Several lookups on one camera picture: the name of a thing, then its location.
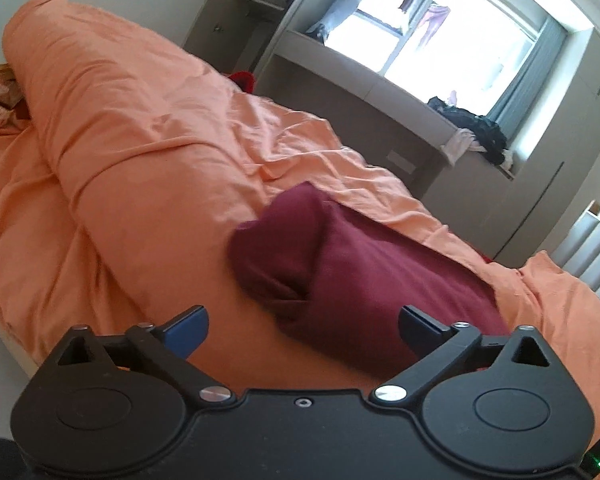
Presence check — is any open grey wardrobe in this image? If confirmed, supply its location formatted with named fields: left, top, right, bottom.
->
left=182, top=0, right=314, bottom=79

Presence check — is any grey window seat cabinet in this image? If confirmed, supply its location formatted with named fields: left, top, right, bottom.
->
left=252, top=27, right=519, bottom=212

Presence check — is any short blue-grey curtain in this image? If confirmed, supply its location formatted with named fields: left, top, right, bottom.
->
left=307, top=0, right=382, bottom=42

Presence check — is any tall grey wardrobe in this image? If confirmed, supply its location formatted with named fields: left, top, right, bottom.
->
left=420, top=25, right=600, bottom=267

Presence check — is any purple hanging garment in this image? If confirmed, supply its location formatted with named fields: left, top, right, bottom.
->
left=417, top=2, right=451, bottom=51

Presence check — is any maroon long-sleeved shirt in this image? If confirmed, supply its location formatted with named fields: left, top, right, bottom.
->
left=227, top=180, right=514, bottom=382

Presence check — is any window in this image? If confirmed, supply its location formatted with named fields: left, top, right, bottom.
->
left=325, top=0, right=570, bottom=127

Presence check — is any pile of dark clothes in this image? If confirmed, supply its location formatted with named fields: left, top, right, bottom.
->
left=427, top=95, right=511, bottom=166

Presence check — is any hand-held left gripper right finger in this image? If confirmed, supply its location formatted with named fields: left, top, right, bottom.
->
left=370, top=304, right=556, bottom=407

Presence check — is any orange duvet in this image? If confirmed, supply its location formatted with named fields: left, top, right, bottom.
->
left=2, top=0, right=600, bottom=433

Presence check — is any white hanging cloth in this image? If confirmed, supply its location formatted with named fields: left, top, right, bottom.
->
left=439, top=128, right=476, bottom=166

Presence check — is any red object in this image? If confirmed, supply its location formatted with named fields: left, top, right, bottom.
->
left=228, top=70, right=256, bottom=95

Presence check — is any long blue-grey curtain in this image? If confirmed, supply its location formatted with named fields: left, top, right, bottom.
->
left=487, top=16, right=569, bottom=127

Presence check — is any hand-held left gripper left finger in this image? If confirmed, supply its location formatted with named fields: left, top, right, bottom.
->
left=50, top=304, right=234, bottom=407

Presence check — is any orange bedsheet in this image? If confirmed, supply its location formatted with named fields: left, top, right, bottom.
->
left=0, top=65, right=148, bottom=368

